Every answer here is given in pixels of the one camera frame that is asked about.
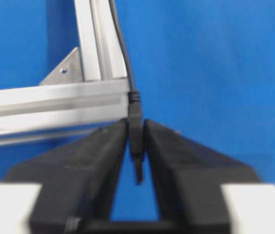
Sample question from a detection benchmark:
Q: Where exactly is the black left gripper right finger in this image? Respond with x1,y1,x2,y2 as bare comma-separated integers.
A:
144,119,261,234

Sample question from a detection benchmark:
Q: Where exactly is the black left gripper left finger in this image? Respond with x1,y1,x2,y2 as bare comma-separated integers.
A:
4,119,127,234

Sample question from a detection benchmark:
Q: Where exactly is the black USB cable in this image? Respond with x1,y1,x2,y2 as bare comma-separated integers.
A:
108,0,145,186

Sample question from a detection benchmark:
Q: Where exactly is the blue table cloth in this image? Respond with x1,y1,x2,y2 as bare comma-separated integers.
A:
0,0,275,221

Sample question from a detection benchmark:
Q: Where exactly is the aluminium extrusion frame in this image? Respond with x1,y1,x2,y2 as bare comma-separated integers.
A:
0,0,135,146

